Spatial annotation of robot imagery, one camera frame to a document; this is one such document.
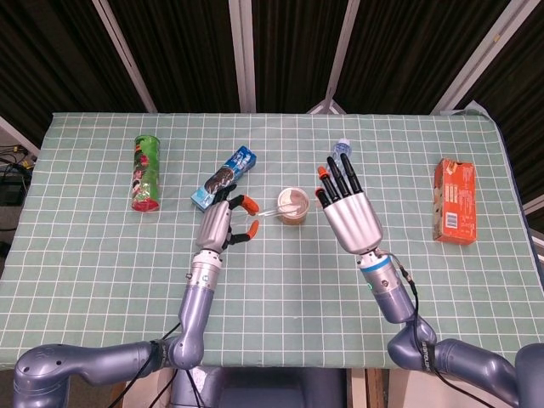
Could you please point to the right robot hand silver orange-tipped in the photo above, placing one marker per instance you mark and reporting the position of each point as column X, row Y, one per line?
column 355, row 221

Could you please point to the left robot hand silver orange-tipped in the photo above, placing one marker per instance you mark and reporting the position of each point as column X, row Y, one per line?
column 217, row 225

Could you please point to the thin clear stick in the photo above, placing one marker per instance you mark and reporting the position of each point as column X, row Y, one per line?
column 272, row 211

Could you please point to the right robot arm grey-blue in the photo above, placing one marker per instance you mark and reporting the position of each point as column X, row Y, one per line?
column 393, row 302

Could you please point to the left robot arm grey-blue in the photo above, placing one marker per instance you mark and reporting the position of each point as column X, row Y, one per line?
column 193, row 310

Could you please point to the blue cookie box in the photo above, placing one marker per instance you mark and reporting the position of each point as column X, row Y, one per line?
column 229, row 170

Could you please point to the round brown lidded cup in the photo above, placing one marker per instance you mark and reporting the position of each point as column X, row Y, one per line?
column 293, row 219

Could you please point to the clear plastic water bottle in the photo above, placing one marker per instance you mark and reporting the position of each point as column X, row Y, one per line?
column 340, row 148

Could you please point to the green chips can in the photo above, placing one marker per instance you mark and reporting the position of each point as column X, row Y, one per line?
column 146, row 174

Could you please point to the orange cardboard box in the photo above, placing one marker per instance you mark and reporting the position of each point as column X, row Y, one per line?
column 455, row 204

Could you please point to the green checkered tablecloth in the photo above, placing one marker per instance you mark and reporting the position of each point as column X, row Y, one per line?
column 272, row 319

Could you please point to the black equipment box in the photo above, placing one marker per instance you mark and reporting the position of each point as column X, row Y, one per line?
column 13, row 192

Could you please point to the white metal frame post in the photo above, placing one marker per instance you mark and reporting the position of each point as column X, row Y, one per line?
column 125, row 55
column 478, row 55
column 243, row 55
column 342, row 55

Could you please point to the wooden table frame board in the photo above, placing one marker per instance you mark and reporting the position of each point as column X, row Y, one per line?
column 120, row 397
column 376, row 389

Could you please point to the white metal frame rail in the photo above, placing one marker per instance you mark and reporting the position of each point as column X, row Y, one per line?
column 17, row 134

